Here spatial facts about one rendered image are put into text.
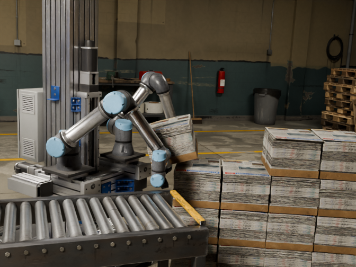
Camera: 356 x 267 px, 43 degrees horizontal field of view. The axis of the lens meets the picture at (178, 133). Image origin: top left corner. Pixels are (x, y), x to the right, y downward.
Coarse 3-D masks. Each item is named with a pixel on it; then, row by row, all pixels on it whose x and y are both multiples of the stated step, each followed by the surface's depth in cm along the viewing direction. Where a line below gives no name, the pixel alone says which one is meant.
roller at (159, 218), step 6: (144, 198) 227; (144, 204) 223; (150, 204) 217; (150, 210) 213; (156, 210) 210; (156, 216) 205; (162, 216) 203; (156, 222) 203; (162, 222) 197; (168, 222) 196; (162, 228) 194
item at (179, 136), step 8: (160, 128) 274; (168, 128) 269; (176, 128) 269; (184, 128) 268; (160, 136) 270; (168, 136) 270; (176, 136) 270; (184, 136) 270; (192, 136) 276; (168, 144) 271; (176, 144) 271; (184, 144) 271; (192, 144) 270; (152, 152) 273; (176, 152) 272; (184, 152) 271
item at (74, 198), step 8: (120, 192) 232; (128, 192) 233; (136, 192) 234; (144, 192) 234; (152, 192) 235; (160, 192) 235; (168, 192) 236; (0, 200) 212; (8, 200) 213; (16, 200) 214; (24, 200) 214; (32, 200) 215; (40, 200) 215; (48, 200) 217; (72, 200) 220; (88, 200) 223; (168, 200) 237; (32, 208) 215; (48, 208) 217; (104, 208) 227; (16, 216) 213; (32, 216) 216; (48, 216) 218; (64, 216) 221; (0, 224) 212; (16, 224) 214
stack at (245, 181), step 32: (192, 160) 295; (224, 160) 300; (192, 192) 270; (224, 192) 269; (256, 192) 268; (288, 192) 267; (320, 192) 265; (352, 192) 264; (192, 224) 274; (224, 224) 272; (256, 224) 271; (288, 224) 269; (320, 224) 269; (352, 224) 267; (224, 256) 277; (256, 256) 275; (288, 256) 273; (320, 256) 272; (352, 256) 271
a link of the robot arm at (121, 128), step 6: (120, 120) 304; (126, 120) 306; (114, 126) 305; (120, 126) 299; (126, 126) 299; (114, 132) 304; (120, 132) 299; (126, 132) 300; (120, 138) 300; (126, 138) 300
